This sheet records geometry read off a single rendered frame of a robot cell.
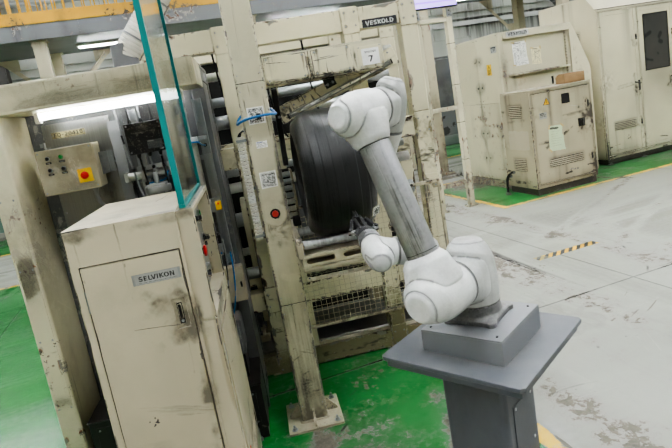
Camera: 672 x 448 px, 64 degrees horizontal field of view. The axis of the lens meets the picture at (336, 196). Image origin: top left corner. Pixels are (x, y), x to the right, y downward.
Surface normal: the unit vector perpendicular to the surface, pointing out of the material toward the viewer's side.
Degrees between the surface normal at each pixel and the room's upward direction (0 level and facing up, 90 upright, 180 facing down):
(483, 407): 90
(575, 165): 90
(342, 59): 90
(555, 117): 90
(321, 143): 58
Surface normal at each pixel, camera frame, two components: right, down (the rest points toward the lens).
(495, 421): -0.65, 0.24
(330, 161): 0.11, -0.12
